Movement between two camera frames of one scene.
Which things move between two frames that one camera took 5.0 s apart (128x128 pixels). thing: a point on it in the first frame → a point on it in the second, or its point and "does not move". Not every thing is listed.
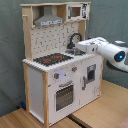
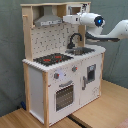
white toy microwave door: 73,12 does not move
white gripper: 91,46 → 75,19
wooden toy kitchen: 58,78 does not move
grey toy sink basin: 75,51 does not move
